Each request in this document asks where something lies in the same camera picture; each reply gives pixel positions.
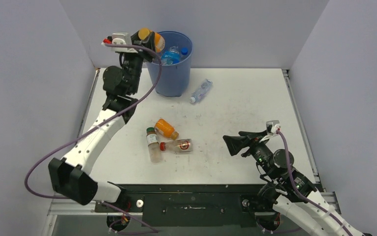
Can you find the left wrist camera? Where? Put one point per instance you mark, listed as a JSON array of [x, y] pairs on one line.
[[119, 42]]

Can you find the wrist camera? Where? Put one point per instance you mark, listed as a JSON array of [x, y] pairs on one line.
[[272, 127], [119, 42]]

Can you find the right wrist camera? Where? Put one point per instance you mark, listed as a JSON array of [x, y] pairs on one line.
[[272, 127]]

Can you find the plain orange juice bottle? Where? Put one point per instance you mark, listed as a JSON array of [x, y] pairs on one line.
[[166, 129]]

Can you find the crushed blue-label water bottle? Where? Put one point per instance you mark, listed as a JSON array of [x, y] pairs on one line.
[[171, 56]]

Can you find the small clear water bottle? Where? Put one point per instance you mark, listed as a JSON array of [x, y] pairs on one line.
[[199, 94]]

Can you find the cloudy bottle green cap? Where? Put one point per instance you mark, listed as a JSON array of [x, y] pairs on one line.
[[153, 145]]

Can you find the aluminium rail frame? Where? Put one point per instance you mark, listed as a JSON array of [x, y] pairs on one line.
[[96, 168]]

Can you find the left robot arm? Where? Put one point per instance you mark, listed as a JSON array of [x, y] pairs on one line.
[[70, 175]]

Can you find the blue plastic bin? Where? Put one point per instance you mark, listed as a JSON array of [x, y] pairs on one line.
[[174, 78]]

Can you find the clear bottle red round logo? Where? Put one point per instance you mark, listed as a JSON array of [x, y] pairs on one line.
[[182, 145]]

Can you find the orange pineapple-label juice bottle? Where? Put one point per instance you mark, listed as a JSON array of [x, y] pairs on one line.
[[160, 39]]

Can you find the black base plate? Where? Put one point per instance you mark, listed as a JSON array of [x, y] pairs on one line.
[[185, 205]]

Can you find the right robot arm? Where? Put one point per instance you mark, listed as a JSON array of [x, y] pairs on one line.
[[287, 191]]

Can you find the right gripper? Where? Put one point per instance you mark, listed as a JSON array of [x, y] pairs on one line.
[[234, 143]]

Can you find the Pepsi bottle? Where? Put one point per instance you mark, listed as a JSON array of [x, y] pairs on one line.
[[183, 53]]

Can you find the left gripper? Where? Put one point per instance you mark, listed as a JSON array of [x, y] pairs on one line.
[[146, 58]]

